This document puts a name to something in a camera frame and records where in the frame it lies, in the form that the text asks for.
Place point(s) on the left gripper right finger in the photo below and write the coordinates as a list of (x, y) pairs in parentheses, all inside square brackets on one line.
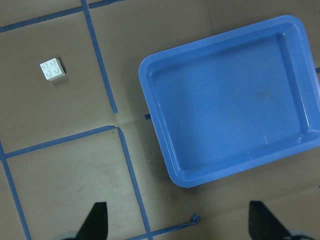
[(263, 225)]

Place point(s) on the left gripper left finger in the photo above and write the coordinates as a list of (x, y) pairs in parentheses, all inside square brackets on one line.
[(95, 226)]

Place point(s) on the white block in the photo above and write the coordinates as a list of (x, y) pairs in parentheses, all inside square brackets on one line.
[(52, 69)]

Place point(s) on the blue plastic tray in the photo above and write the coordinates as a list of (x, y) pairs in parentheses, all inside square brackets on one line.
[(233, 101)]

